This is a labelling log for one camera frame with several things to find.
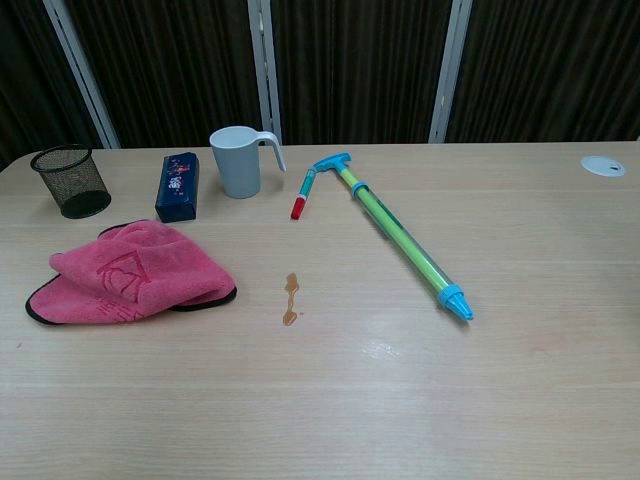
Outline pink microfibre cloth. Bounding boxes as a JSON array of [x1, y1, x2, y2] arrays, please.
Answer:
[[24, 217, 238, 327]]

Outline orange liquid spill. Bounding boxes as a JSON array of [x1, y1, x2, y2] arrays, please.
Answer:
[[279, 271, 307, 328]]

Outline marker pen with red cap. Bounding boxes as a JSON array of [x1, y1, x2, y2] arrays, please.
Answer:
[[290, 168, 318, 221]]

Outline green and blue water pump toy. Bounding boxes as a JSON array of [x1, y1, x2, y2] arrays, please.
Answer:
[[312, 152, 475, 323]]

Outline dark blue printed box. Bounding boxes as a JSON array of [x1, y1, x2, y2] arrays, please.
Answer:
[[154, 152, 201, 224]]

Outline dark ribbed partition panel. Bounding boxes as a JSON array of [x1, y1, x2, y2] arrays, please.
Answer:
[[0, 0, 106, 171], [444, 0, 640, 144], [269, 0, 454, 146], [64, 0, 266, 150]]

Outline black mesh pen holder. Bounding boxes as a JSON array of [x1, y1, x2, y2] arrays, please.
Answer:
[[29, 143, 112, 220]]

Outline grey cup with handle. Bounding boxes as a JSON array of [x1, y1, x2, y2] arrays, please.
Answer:
[[208, 126, 288, 200]]

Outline grey partition post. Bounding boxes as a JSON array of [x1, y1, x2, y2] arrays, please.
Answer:
[[428, 0, 474, 144], [42, 0, 122, 150], [247, 0, 284, 146]]

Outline grey round cable grommet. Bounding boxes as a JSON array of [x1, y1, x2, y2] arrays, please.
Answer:
[[580, 155, 627, 178]]

